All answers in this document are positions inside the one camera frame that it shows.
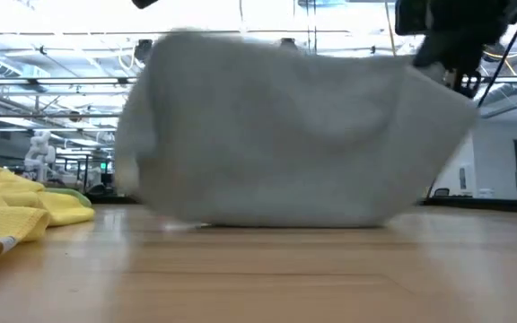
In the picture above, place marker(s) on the bright green towel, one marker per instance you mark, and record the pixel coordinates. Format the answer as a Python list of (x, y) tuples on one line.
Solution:
[(72, 194)]

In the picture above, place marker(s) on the black metal table frame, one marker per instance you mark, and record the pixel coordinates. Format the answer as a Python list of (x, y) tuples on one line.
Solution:
[(487, 205)]

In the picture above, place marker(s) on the blue-grey towel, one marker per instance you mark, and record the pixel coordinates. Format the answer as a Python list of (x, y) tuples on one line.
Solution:
[(263, 134)]

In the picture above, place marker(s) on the yellow towel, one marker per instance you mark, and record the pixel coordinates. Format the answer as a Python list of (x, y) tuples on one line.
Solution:
[(2, 215)]

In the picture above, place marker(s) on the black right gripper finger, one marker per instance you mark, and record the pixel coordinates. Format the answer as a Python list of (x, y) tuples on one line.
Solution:
[(469, 83)]

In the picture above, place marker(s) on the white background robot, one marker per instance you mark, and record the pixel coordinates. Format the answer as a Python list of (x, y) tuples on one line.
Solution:
[(39, 154)]

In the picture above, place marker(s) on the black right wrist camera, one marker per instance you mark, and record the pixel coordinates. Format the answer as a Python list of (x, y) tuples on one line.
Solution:
[(411, 15)]

